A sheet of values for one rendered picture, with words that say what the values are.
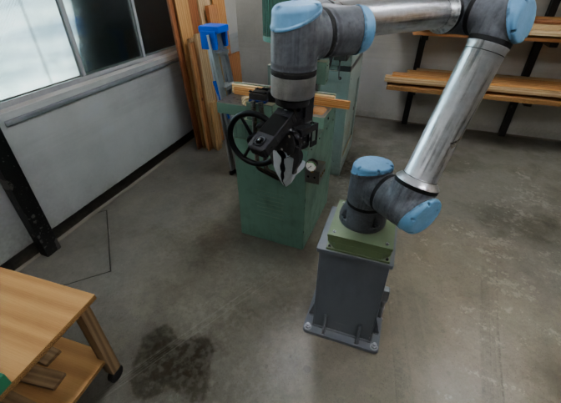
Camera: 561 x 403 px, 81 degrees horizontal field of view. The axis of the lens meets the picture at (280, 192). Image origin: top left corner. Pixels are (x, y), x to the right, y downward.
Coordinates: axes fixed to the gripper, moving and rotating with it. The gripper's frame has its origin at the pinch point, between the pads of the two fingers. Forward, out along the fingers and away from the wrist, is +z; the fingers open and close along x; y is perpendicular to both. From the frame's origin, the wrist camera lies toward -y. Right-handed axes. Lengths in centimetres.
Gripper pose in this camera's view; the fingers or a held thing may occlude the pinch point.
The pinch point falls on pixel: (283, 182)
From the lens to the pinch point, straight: 78.0
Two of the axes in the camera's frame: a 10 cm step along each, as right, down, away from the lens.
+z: -0.2, 8.2, 5.7
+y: 6.7, -4.1, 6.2
